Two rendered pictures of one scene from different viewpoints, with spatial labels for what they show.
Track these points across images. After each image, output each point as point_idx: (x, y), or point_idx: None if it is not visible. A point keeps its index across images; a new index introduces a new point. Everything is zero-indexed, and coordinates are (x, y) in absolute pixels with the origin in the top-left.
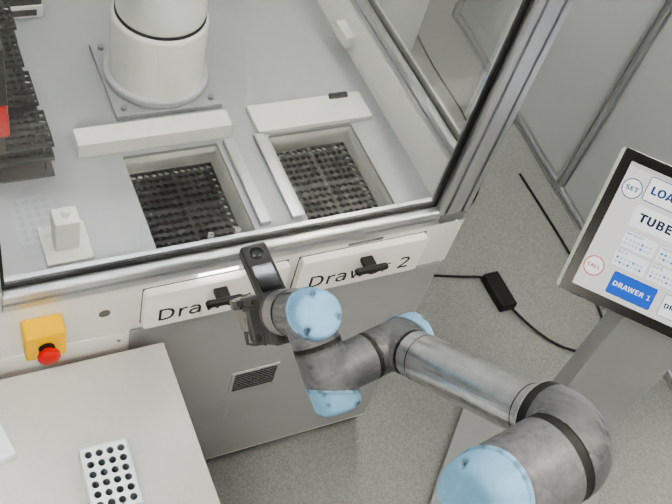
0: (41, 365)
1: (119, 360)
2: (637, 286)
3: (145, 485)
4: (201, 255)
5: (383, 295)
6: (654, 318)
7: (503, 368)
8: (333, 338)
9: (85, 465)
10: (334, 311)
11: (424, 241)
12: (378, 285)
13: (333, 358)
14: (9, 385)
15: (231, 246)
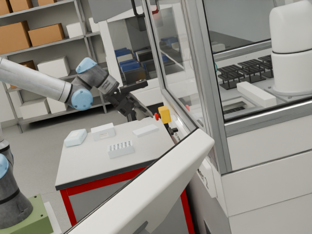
0: (174, 137)
1: (171, 145)
2: None
3: (118, 158)
4: (177, 107)
5: (219, 220)
6: None
7: (19, 65)
8: (78, 75)
9: (125, 141)
10: (80, 64)
11: (205, 170)
12: (215, 204)
13: (73, 80)
14: (164, 132)
15: (181, 110)
